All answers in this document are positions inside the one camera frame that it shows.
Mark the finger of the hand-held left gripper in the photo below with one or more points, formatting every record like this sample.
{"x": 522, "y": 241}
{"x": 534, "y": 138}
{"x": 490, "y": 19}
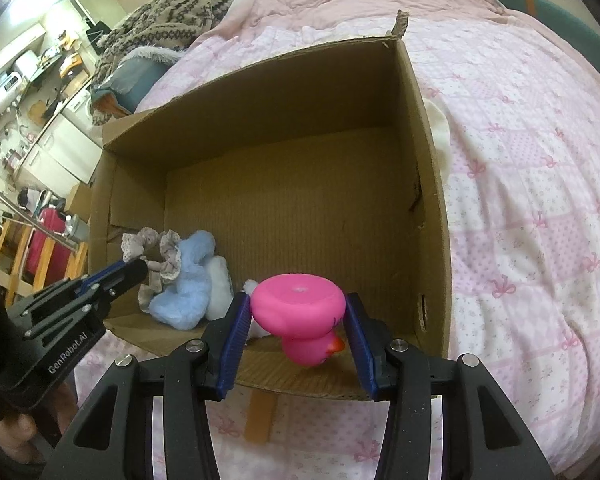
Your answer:
{"x": 97, "y": 280}
{"x": 130, "y": 274}

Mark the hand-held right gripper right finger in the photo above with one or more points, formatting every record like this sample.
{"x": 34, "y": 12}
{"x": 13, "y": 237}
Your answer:
{"x": 357, "y": 345}

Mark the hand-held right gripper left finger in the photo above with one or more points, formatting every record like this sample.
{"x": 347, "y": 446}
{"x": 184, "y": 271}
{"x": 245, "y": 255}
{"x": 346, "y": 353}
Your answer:
{"x": 235, "y": 340}

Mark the grey lace scrunchie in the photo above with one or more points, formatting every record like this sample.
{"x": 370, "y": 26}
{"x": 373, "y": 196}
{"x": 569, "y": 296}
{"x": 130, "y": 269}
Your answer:
{"x": 166, "y": 255}

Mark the light blue plush toy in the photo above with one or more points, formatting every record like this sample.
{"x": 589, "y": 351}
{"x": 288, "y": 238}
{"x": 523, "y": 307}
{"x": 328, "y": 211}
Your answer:
{"x": 185, "y": 280}

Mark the pink rubber duck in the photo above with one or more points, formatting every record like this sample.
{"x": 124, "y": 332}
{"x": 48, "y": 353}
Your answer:
{"x": 295, "y": 305}

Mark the brown cardboard box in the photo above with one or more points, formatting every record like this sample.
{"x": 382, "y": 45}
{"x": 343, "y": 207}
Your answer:
{"x": 305, "y": 200}

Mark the person's left hand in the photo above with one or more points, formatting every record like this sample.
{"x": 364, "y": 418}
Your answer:
{"x": 15, "y": 429}

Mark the grey bin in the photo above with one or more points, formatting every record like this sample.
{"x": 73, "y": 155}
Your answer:
{"x": 77, "y": 229}

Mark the red suitcase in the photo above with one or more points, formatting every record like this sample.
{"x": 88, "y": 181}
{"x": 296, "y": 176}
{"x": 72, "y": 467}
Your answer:
{"x": 47, "y": 250}

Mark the yellow wooden rack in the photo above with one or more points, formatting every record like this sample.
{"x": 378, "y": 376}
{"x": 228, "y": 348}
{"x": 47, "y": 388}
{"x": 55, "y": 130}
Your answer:
{"x": 17, "y": 270}

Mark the white kitchen cabinets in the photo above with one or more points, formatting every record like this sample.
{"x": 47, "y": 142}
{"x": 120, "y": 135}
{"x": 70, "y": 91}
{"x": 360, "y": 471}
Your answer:
{"x": 55, "y": 150}

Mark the blue-grey fur-trimmed jacket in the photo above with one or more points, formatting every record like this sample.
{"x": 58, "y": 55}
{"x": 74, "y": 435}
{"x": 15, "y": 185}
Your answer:
{"x": 130, "y": 77}

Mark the pink bow-print bedspread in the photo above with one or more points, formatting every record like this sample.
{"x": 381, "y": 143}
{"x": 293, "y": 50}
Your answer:
{"x": 505, "y": 210}

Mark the white microwave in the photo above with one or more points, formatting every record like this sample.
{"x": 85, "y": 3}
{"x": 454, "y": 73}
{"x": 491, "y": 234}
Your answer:
{"x": 5, "y": 85}

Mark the white cloth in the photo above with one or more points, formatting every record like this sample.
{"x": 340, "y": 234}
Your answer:
{"x": 440, "y": 130}

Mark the black hanging garment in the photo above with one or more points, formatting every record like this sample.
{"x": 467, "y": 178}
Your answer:
{"x": 100, "y": 35}

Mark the patterned knit blanket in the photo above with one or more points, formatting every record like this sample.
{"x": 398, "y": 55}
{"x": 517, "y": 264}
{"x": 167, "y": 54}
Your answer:
{"x": 165, "y": 20}

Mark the teal cushion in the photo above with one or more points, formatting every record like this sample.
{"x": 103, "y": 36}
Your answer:
{"x": 555, "y": 10}

